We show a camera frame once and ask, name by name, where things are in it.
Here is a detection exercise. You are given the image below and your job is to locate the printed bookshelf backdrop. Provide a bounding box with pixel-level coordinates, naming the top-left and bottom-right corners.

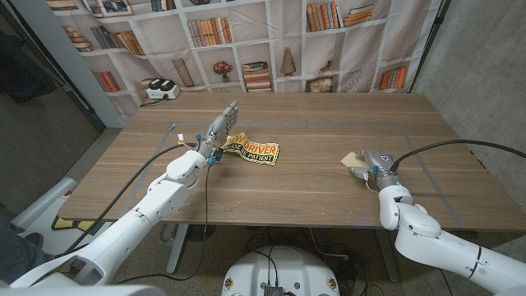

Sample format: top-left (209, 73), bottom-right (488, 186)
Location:
top-left (44, 0), bottom-right (443, 118)

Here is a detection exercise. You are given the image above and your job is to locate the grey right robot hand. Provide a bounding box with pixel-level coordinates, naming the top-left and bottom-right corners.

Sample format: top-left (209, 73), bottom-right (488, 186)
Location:
top-left (347, 148), bottom-right (402, 191)

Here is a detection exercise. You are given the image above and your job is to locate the thin black left wrist cable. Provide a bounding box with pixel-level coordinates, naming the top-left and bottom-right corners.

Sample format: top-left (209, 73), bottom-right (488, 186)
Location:
top-left (114, 163), bottom-right (213, 285)

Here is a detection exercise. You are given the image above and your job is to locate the white tube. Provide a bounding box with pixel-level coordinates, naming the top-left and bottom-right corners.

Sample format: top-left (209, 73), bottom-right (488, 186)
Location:
top-left (10, 176), bottom-right (79, 225)

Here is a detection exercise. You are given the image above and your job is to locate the yellow new driver sticker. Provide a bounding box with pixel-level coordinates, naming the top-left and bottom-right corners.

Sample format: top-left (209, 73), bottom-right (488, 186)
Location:
top-left (216, 132), bottom-right (281, 167)

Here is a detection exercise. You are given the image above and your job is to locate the grey table leg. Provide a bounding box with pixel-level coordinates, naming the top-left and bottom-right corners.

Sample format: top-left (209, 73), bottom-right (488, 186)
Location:
top-left (374, 229), bottom-right (400, 284)

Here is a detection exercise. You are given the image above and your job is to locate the black backdrop stand pole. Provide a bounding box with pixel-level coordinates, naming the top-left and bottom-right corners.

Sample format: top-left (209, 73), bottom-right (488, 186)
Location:
top-left (408, 0), bottom-right (452, 94)

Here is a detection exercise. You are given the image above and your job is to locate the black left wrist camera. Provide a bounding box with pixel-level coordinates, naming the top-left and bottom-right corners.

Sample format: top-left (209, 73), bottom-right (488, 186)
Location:
top-left (208, 147), bottom-right (226, 166)

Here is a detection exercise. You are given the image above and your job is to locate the white table leg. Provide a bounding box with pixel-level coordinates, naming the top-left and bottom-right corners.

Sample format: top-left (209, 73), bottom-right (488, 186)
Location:
top-left (166, 224), bottom-right (190, 275)

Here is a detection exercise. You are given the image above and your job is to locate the person in dark jeans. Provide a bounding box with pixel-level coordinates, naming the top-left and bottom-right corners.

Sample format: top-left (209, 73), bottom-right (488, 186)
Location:
top-left (0, 213), bottom-right (54, 284)

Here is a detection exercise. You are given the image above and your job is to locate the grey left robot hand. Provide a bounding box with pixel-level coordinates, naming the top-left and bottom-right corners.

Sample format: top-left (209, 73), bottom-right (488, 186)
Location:
top-left (196, 100), bottom-right (240, 160)

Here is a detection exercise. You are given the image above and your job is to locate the white device with black buttons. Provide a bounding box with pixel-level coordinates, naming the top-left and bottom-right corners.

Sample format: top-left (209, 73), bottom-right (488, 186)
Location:
top-left (145, 78), bottom-right (182, 100)

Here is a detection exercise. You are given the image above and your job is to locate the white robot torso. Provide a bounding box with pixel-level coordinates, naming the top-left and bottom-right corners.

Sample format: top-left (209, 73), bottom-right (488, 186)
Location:
top-left (220, 245), bottom-right (341, 296)

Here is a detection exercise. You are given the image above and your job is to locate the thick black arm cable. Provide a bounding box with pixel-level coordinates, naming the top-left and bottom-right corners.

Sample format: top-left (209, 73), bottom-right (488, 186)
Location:
top-left (61, 142), bottom-right (198, 255)
top-left (390, 138), bottom-right (526, 173)

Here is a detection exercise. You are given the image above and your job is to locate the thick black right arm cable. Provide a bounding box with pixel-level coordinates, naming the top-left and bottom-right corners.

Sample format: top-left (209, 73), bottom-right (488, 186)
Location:
top-left (390, 138), bottom-right (526, 173)

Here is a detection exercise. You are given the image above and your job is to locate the grey tape outline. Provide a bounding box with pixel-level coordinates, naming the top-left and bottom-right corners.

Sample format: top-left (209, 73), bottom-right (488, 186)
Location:
top-left (118, 120), bottom-right (465, 229)

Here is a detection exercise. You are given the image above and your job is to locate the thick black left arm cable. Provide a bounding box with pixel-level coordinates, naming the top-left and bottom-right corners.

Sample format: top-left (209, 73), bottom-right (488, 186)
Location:
top-left (61, 142), bottom-right (198, 255)

